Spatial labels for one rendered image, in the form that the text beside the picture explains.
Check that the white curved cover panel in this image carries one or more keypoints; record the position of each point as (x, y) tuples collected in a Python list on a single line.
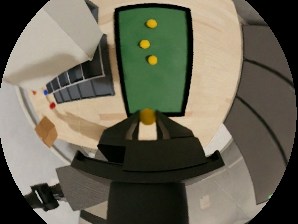
[(62, 35)]

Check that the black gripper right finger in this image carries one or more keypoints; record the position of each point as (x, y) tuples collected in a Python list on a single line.
[(170, 128)]

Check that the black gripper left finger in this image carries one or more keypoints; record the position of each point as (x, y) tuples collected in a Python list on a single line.
[(124, 129)]

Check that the green tray with black rim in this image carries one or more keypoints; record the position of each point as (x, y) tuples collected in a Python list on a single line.
[(164, 86)]

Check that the yellow marble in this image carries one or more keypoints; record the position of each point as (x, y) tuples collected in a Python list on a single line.
[(147, 117), (152, 60), (151, 23), (144, 44)]

